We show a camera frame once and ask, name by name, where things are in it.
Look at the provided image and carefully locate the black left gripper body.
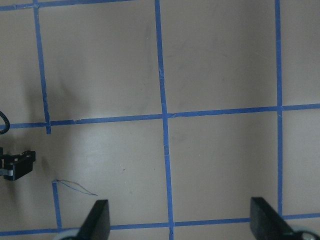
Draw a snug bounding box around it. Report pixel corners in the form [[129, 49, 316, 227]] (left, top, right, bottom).
[[0, 147, 36, 181]]

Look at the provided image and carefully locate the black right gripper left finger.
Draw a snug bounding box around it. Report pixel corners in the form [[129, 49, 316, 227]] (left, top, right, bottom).
[[77, 199, 111, 240]]

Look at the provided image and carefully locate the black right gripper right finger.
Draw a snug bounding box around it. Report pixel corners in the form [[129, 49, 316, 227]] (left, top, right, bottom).
[[249, 197, 295, 240]]

